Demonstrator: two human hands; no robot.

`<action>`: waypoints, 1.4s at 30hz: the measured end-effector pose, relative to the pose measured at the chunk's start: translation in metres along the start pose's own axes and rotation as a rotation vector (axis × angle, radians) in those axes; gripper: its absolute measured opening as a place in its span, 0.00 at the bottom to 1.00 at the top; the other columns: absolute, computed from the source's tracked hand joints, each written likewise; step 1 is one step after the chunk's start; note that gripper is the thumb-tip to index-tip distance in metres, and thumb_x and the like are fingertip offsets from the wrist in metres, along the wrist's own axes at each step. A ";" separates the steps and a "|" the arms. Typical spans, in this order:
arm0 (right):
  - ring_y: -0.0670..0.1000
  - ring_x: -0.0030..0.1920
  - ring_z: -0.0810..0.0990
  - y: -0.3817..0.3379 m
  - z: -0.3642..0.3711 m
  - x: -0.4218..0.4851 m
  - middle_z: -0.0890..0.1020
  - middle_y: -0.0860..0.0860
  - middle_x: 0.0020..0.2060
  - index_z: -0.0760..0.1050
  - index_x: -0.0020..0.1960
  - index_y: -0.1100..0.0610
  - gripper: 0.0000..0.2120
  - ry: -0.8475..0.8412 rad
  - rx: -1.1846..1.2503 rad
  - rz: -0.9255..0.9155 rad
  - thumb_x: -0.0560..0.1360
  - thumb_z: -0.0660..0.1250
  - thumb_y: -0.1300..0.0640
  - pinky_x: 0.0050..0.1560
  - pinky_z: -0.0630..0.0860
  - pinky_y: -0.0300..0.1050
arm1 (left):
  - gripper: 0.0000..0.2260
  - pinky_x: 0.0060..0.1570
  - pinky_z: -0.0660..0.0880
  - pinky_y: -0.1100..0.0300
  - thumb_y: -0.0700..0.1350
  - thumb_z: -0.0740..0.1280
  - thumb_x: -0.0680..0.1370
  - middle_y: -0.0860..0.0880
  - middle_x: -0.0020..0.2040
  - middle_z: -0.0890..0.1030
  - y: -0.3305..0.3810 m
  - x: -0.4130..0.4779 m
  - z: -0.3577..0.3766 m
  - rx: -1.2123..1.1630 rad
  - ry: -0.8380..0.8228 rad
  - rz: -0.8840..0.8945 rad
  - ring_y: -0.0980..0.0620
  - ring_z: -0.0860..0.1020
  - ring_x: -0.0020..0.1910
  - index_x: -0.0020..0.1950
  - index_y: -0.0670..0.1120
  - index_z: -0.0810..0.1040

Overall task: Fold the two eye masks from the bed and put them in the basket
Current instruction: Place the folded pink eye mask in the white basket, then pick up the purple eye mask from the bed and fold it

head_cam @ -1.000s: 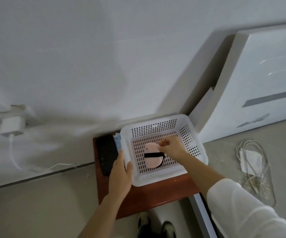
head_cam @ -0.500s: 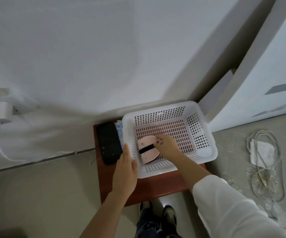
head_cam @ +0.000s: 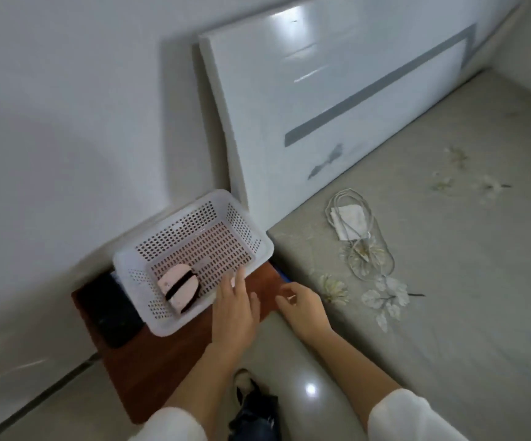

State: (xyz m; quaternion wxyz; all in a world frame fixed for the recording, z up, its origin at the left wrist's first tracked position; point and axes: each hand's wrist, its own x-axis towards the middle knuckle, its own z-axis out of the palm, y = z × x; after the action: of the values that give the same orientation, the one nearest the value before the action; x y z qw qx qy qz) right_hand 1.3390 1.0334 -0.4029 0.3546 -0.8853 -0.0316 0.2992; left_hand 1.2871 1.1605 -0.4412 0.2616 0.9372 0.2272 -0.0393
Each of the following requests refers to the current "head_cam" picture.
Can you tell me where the person's right hand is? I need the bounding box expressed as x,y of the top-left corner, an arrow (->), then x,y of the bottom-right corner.
275,282 -> 336,341

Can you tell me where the person's left hand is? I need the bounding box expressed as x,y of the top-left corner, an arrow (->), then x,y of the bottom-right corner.
210,265 -> 262,352

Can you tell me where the person's right forearm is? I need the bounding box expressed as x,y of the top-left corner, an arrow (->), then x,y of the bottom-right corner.
303,327 -> 470,441

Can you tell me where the person's left forearm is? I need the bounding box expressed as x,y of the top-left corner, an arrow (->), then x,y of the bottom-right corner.
129,342 -> 249,441

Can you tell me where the person's white shoe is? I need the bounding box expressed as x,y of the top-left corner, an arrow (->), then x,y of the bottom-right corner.
233,368 -> 260,405

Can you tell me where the pink pouch with black band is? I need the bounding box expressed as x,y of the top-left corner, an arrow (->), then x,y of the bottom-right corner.
157,264 -> 201,314

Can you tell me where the white perforated plastic basket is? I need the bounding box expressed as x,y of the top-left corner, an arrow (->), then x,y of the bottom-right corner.
113,189 -> 275,338

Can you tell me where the white charger adapter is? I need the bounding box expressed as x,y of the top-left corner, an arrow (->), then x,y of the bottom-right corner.
330,205 -> 369,241

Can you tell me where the person's jeans leg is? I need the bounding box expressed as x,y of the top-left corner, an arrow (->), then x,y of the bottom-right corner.
228,390 -> 281,441

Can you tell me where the brown wooden bedside table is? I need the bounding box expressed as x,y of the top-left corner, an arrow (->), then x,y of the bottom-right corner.
71,261 -> 290,426

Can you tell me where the black bag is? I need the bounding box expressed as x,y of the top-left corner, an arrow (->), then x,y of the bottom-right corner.
78,273 -> 145,349

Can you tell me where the bed with floral grey sheet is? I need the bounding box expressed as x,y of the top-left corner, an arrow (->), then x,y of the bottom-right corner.
267,68 -> 531,441

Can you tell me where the white glossy headboard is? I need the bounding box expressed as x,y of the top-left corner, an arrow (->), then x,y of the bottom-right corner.
198,0 -> 525,236

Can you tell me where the white coiled cable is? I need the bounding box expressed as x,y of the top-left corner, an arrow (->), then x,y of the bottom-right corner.
324,188 -> 395,281

